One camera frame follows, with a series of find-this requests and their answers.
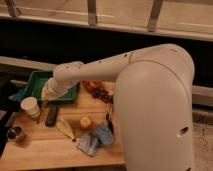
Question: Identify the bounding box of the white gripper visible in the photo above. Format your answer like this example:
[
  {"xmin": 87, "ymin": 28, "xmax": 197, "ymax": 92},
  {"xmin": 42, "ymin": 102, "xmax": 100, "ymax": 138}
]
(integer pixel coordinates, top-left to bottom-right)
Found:
[{"xmin": 41, "ymin": 78, "xmax": 74, "ymax": 101}]

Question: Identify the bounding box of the silver metal fork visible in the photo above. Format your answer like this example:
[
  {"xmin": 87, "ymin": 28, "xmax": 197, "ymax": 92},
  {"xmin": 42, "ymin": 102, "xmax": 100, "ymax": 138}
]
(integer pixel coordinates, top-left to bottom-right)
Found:
[{"xmin": 36, "ymin": 100, "xmax": 48, "ymax": 124}]

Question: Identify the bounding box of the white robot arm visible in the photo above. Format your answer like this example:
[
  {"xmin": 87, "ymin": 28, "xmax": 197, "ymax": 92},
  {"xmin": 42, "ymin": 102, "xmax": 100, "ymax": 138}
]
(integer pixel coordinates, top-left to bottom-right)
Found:
[{"xmin": 42, "ymin": 44, "xmax": 195, "ymax": 171}]

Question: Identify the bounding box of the green plastic tray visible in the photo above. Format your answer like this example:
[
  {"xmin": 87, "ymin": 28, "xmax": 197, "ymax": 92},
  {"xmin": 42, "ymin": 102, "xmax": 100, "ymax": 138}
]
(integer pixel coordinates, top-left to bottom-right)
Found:
[{"xmin": 23, "ymin": 71, "xmax": 79, "ymax": 105}]

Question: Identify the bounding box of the white paper cup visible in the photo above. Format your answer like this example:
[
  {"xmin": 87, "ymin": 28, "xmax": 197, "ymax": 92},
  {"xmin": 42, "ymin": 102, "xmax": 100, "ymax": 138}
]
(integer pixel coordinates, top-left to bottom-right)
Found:
[{"xmin": 21, "ymin": 97, "xmax": 40, "ymax": 118}]

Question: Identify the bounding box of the black remote control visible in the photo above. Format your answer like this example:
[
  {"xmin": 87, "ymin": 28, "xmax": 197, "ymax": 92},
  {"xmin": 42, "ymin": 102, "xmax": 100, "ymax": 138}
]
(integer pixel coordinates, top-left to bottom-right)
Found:
[{"xmin": 45, "ymin": 105, "xmax": 58, "ymax": 127}]

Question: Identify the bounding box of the blue object at left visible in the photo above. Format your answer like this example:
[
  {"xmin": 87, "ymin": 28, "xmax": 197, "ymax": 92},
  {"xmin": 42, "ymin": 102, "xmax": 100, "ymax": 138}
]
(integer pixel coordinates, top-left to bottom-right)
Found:
[{"xmin": 9, "ymin": 89, "xmax": 24, "ymax": 102}]

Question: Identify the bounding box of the red bowl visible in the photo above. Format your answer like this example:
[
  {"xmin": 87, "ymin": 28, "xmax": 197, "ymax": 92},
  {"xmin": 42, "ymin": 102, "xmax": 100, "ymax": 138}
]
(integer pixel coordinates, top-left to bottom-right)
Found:
[{"xmin": 82, "ymin": 80, "xmax": 102, "ymax": 92}]

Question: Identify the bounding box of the yellow apple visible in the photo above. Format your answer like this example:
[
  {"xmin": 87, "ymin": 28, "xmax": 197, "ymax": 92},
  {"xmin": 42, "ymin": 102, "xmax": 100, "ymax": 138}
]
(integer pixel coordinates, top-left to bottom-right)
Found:
[{"xmin": 80, "ymin": 116, "xmax": 93, "ymax": 130}]

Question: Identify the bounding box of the small metal cup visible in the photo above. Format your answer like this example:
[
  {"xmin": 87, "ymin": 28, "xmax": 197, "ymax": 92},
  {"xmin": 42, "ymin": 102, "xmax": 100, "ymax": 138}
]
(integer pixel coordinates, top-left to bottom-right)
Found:
[{"xmin": 7, "ymin": 126, "xmax": 26, "ymax": 142}]

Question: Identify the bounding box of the bunch of dark grapes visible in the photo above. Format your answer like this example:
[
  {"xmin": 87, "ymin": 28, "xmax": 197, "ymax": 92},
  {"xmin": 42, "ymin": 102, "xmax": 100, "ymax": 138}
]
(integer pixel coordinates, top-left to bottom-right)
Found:
[{"xmin": 92, "ymin": 87, "xmax": 113, "ymax": 103}]

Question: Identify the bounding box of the wooden table board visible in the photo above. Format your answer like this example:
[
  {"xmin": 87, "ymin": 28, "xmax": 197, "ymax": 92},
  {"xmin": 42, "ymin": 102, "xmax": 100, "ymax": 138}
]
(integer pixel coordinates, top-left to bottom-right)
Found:
[{"xmin": 0, "ymin": 85, "xmax": 124, "ymax": 171}]

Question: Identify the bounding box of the blue cloth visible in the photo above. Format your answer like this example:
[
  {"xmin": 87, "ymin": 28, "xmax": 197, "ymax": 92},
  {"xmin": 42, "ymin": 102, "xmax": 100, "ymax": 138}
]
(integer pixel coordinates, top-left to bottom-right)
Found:
[{"xmin": 76, "ymin": 124, "xmax": 114, "ymax": 157}]

